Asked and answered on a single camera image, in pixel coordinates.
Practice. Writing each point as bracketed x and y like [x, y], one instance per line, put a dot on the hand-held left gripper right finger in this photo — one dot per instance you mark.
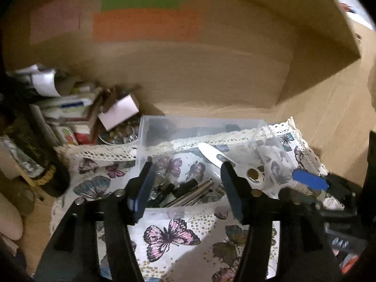
[233, 194]

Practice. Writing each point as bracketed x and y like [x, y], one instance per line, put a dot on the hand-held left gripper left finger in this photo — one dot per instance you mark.
[144, 191]

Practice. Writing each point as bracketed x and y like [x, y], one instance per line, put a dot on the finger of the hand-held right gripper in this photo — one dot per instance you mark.
[310, 179]

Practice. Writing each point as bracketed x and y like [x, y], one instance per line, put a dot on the white handheld massager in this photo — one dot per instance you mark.
[211, 154]

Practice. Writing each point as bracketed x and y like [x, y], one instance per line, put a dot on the clear plastic storage box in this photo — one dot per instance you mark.
[164, 149]

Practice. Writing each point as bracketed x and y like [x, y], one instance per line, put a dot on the butterfly print tablecloth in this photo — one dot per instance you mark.
[176, 235]

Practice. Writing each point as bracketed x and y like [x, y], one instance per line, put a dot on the bowl of shiny trinkets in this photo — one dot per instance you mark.
[120, 133]

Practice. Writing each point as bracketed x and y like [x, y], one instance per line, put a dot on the pale pink card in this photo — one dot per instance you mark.
[117, 111]

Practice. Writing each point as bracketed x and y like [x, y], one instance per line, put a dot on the stack of books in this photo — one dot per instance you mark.
[73, 105]

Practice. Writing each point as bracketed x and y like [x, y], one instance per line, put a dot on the dark wine bottle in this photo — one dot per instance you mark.
[29, 152]

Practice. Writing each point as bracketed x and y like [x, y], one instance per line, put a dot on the orange sticky note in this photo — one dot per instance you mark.
[147, 25]

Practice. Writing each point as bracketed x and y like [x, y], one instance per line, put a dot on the green sticky note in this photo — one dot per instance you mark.
[141, 3]

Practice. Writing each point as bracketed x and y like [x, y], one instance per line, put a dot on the pink sticky note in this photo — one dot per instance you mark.
[54, 19]

